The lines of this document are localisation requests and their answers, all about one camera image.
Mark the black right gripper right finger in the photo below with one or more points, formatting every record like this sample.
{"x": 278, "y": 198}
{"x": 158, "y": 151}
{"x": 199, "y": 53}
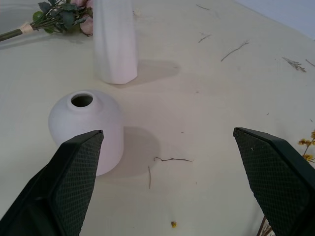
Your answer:
{"x": 275, "y": 177}

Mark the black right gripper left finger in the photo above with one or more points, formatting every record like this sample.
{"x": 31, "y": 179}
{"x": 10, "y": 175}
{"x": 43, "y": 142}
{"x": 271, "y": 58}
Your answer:
{"x": 61, "y": 186}

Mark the round white ceramic vase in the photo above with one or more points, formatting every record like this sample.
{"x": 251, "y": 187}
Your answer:
{"x": 81, "y": 123}

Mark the tall white ceramic vase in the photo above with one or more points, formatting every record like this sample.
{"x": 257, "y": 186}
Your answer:
{"x": 115, "y": 44}

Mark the yellow dried flower sprig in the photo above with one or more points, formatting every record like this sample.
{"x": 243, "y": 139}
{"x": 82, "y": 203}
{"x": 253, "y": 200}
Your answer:
{"x": 307, "y": 152}

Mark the short straight brown twig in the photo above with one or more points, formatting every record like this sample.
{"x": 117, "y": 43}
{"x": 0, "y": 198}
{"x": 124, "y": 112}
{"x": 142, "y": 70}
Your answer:
{"x": 149, "y": 177}

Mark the small yellow petal crumb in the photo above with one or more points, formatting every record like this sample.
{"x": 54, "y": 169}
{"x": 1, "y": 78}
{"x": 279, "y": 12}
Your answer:
{"x": 174, "y": 224}

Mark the dried feathery twig fragment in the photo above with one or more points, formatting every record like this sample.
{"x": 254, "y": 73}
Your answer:
{"x": 295, "y": 64}

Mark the long thin forked twig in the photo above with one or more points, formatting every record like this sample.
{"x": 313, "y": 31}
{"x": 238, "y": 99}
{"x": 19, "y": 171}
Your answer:
{"x": 235, "y": 50}

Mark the small forked twig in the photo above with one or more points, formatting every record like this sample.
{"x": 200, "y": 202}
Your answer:
{"x": 204, "y": 37}

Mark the pink rose bouquet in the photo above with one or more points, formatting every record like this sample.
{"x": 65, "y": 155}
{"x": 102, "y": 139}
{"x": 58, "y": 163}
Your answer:
{"x": 59, "y": 17}

